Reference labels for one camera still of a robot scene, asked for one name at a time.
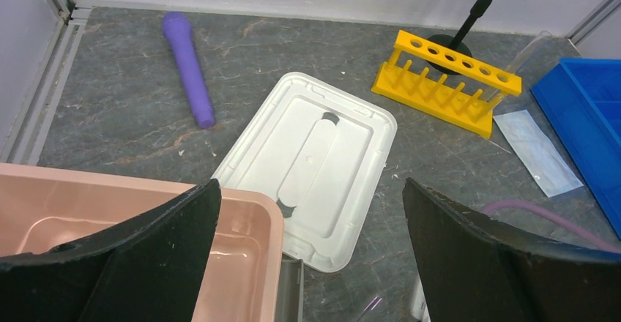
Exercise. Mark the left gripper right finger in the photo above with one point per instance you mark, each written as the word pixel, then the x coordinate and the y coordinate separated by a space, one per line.
pixel 475 268

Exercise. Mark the packaged face mask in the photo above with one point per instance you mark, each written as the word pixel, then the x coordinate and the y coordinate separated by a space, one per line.
pixel 538 154

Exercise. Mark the white plastic lid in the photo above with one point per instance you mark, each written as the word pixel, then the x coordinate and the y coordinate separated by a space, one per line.
pixel 319 153

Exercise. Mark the glass tube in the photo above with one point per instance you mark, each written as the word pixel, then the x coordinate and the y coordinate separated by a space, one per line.
pixel 516 65

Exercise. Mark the yellow test tube rack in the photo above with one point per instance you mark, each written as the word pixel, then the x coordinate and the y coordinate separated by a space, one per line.
pixel 444 83

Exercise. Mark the black microphone stand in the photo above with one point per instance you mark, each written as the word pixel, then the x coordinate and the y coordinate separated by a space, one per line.
pixel 456 42

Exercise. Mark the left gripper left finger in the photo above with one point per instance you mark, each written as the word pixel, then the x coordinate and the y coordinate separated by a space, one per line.
pixel 147 268

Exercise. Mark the blue plastic tray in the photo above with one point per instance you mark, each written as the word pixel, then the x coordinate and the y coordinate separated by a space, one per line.
pixel 581 100

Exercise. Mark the pink plastic bin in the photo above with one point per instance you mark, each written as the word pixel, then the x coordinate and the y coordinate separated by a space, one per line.
pixel 246 279

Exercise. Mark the purple microphone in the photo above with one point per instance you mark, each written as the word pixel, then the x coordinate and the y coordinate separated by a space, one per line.
pixel 177 30

